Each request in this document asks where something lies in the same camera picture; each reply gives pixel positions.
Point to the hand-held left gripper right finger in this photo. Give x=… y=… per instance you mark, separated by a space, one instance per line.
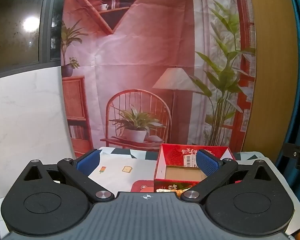
x=207 y=163

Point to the printed tablecloth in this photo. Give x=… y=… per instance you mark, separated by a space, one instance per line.
x=115 y=170

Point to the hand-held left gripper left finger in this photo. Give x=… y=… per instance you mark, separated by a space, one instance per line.
x=90 y=161

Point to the printed room backdrop cloth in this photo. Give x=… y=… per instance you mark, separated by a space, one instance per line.
x=140 y=55

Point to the red cardboard box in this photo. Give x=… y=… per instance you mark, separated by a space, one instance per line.
x=175 y=155

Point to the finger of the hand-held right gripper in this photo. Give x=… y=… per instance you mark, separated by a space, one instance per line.
x=292 y=150

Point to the wooden board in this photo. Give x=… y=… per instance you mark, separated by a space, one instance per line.
x=272 y=67

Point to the dark glass window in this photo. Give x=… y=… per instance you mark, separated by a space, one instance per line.
x=15 y=25

